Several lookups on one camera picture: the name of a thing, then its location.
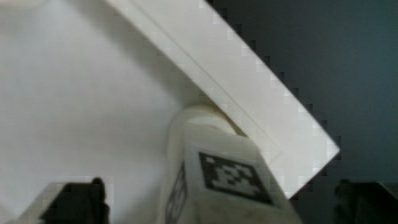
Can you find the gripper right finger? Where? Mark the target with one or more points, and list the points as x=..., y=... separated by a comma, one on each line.
x=366, y=203

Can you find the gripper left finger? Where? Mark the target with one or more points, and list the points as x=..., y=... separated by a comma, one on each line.
x=69, y=204

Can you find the white table leg with tag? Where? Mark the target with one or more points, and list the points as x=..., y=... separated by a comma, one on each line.
x=219, y=187

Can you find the white square tabletop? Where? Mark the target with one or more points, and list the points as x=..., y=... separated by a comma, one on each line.
x=91, y=92

